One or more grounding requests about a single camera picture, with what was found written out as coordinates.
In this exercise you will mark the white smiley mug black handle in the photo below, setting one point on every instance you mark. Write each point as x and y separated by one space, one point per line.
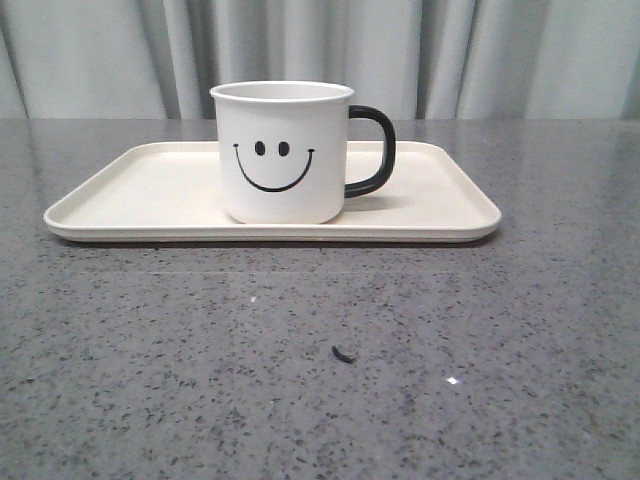
283 150

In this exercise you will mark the cream rectangular plastic tray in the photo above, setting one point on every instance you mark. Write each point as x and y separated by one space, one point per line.
170 191

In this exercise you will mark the pale green pleated curtain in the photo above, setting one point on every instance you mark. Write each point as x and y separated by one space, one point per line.
411 59

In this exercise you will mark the small black debris scrap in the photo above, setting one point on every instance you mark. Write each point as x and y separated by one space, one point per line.
343 357

